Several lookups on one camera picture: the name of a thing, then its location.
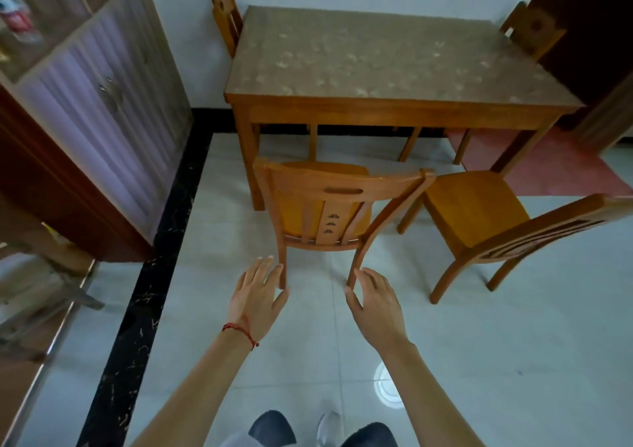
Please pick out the person's left hand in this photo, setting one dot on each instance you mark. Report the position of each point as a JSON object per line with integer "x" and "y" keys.
{"x": 257, "y": 303}

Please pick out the person's right hand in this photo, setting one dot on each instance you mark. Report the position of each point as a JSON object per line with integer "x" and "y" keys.
{"x": 381, "y": 313}

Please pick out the orange wooden chair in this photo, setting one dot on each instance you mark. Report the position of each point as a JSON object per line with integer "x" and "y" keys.
{"x": 227, "y": 16}
{"x": 534, "y": 29}
{"x": 475, "y": 209}
{"x": 301, "y": 184}

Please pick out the grey weathered wooden chair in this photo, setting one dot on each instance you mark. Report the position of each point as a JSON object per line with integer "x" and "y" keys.
{"x": 49, "y": 303}

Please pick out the person's right forearm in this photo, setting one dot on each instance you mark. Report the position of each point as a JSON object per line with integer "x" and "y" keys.
{"x": 430, "y": 402}

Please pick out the person's left forearm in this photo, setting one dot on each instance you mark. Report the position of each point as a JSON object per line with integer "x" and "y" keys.
{"x": 198, "y": 397}

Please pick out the red floor mat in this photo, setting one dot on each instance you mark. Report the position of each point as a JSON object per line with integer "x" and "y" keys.
{"x": 559, "y": 165}

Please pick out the dark blue trousers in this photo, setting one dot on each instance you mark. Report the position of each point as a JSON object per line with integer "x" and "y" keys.
{"x": 272, "y": 429}

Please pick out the white shirt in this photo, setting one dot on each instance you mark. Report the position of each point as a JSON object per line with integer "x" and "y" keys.
{"x": 237, "y": 441}

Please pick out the metal door threshold strip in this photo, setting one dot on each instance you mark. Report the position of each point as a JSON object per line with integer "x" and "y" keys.
{"x": 54, "y": 348}

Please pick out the yellow plastic object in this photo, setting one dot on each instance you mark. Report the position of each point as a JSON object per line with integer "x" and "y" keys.
{"x": 54, "y": 233}

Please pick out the striped wooden display cabinet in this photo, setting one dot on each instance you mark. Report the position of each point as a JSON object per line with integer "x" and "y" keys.
{"x": 114, "y": 115}

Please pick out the wooden dining table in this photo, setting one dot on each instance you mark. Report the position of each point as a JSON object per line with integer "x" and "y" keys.
{"x": 395, "y": 61}

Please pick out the dark brown wooden door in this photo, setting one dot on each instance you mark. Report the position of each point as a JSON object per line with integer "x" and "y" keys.
{"x": 588, "y": 31}

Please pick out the red cap clear bottle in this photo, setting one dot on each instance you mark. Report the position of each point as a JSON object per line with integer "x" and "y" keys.
{"x": 17, "y": 21}

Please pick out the reddish brown door frame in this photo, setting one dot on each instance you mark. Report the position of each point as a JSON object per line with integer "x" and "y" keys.
{"x": 59, "y": 199}

